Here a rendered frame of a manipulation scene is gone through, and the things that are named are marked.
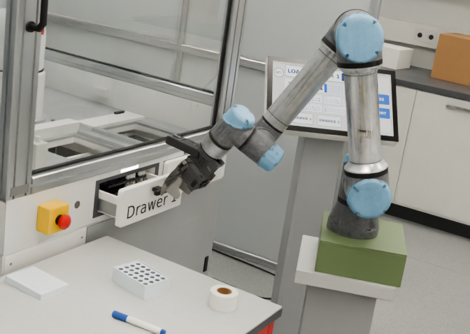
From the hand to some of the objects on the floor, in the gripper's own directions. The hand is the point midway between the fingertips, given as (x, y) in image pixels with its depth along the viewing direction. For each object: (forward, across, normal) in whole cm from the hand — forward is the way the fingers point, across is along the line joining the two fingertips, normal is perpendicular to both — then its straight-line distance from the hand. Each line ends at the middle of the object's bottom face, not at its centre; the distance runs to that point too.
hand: (166, 189), depth 220 cm
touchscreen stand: (+74, +101, -54) cm, 136 cm away
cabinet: (+110, +5, -2) cm, 110 cm away
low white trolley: (+65, -41, -66) cm, 102 cm away
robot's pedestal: (+49, +31, -90) cm, 107 cm away
